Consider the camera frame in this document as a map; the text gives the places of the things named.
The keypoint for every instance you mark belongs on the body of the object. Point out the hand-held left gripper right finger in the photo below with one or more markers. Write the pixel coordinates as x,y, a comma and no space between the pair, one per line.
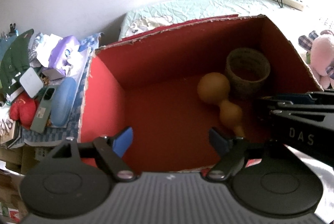
218,140

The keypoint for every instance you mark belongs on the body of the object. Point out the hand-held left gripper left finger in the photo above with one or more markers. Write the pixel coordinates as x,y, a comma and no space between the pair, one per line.
122,141

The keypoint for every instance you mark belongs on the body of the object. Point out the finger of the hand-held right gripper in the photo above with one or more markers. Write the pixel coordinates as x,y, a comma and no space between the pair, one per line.
292,100

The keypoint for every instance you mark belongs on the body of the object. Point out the clear tape roll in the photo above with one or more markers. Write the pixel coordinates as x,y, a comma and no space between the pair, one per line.
248,77

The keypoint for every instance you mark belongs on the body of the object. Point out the red cardboard box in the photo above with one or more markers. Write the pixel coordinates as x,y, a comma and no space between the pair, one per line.
161,109

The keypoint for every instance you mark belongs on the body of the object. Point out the yellow gourd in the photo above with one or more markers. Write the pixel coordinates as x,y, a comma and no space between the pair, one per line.
214,88

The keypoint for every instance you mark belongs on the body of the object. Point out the pink plush rabbit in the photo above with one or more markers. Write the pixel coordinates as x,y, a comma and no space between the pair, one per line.
323,57

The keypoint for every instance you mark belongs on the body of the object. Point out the blue glasses case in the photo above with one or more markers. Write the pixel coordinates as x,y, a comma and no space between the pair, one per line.
62,101

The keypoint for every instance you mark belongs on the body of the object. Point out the blue patterned cloth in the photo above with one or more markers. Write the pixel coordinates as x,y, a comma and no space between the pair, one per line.
83,62

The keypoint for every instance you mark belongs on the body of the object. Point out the red plush item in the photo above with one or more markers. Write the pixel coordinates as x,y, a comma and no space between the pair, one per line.
23,111

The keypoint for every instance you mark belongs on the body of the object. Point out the brown cardboard box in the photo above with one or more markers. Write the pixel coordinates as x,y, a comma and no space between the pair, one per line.
18,161

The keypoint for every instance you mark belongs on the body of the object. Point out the purple tissue pack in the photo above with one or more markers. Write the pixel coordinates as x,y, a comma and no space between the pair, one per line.
64,51

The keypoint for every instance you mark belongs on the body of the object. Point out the small white box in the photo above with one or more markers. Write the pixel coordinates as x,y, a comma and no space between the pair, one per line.
31,81

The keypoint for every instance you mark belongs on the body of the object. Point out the white patterned cloth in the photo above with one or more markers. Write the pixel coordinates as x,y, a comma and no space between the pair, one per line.
5,124

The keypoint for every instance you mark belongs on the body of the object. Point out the green cloth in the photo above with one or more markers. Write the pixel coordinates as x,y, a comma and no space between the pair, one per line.
15,57

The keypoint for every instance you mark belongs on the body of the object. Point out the black clip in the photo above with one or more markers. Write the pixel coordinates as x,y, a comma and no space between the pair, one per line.
12,28

